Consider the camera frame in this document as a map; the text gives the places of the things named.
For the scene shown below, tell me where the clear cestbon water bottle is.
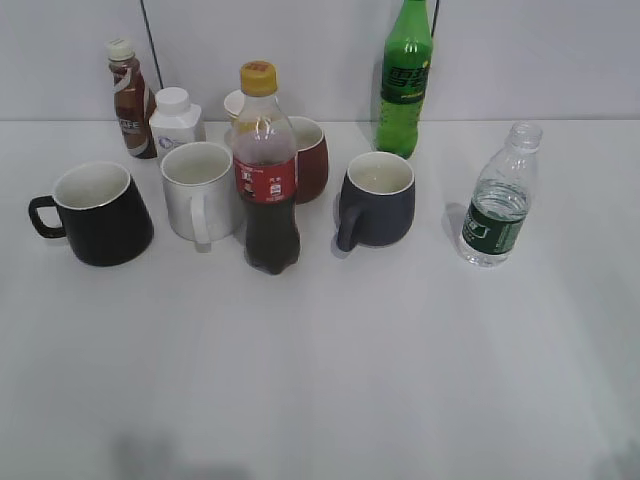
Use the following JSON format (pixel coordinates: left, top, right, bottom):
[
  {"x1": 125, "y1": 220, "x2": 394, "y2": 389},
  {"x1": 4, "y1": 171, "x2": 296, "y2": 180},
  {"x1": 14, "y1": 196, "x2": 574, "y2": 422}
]
[{"x1": 459, "y1": 121, "x2": 543, "y2": 267}]

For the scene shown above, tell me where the black ceramic mug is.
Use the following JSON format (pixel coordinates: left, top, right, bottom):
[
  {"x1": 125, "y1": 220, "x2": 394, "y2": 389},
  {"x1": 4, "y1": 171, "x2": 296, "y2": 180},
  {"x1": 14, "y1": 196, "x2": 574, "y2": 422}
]
[{"x1": 28, "y1": 161, "x2": 154, "y2": 267}]

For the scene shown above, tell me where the dark blue ceramic mug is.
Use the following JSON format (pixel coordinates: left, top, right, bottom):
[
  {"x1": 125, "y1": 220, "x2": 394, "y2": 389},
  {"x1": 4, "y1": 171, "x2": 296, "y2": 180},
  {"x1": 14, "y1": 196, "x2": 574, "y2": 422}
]
[{"x1": 336, "y1": 151, "x2": 416, "y2": 252}]

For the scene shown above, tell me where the red ceramic mug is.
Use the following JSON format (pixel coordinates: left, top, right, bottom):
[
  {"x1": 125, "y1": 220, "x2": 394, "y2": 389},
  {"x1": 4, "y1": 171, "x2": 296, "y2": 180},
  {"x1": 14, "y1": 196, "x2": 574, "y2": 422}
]
[{"x1": 289, "y1": 116, "x2": 329, "y2": 204}]

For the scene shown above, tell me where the cola bottle yellow cap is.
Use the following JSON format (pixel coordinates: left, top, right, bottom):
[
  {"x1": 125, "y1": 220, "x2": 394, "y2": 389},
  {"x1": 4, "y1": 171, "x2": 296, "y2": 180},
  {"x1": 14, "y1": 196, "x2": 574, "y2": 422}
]
[{"x1": 232, "y1": 60, "x2": 300, "y2": 275}]

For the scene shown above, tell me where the yellow bottle white cap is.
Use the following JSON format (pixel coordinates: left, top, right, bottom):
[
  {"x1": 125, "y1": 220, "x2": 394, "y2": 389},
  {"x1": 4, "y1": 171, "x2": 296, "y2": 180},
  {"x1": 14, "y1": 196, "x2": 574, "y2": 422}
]
[{"x1": 223, "y1": 89, "x2": 245, "y2": 148}]

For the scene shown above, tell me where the white ceramic mug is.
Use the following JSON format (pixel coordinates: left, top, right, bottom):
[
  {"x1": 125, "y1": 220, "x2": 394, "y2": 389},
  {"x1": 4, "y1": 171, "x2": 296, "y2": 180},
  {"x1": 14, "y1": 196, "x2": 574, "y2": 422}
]
[{"x1": 160, "y1": 142, "x2": 243, "y2": 250}]

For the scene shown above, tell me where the white square milk bottle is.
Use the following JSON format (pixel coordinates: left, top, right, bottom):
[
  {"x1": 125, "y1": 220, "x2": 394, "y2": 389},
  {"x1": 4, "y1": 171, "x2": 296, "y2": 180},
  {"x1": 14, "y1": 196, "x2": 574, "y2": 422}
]
[{"x1": 149, "y1": 87, "x2": 206, "y2": 161}]

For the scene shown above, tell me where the green sprite bottle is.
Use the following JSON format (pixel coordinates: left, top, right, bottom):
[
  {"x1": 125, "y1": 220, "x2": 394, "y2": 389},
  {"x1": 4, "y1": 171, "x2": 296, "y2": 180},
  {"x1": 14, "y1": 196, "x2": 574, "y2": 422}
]
[{"x1": 376, "y1": 0, "x2": 433, "y2": 159}]

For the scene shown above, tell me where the brown nescafe coffee bottle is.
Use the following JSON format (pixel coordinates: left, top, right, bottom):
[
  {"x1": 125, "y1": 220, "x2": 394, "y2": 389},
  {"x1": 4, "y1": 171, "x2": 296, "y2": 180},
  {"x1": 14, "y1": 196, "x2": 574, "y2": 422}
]
[{"x1": 106, "y1": 38, "x2": 157, "y2": 159}]

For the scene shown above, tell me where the black cable on wall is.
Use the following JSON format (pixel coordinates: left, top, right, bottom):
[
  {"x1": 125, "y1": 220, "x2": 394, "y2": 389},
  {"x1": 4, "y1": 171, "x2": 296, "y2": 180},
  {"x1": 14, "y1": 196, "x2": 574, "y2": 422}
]
[{"x1": 139, "y1": 0, "x2": 165, "y2": 90}]

